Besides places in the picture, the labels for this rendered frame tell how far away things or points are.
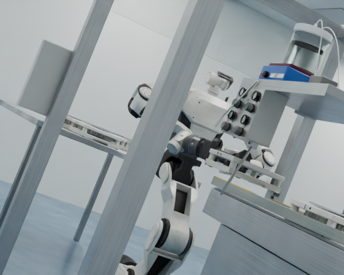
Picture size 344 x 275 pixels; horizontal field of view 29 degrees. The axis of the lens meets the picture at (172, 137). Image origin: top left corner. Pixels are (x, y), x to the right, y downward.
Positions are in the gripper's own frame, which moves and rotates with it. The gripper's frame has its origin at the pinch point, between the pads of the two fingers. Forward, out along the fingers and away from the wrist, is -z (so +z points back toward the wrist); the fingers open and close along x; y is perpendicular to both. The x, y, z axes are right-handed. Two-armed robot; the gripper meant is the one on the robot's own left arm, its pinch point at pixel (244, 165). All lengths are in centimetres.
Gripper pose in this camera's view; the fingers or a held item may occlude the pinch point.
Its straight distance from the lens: 292.6
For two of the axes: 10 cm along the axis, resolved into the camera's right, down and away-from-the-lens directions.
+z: -2.2, -0.4, 9.8
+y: -9.0, -3.7, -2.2
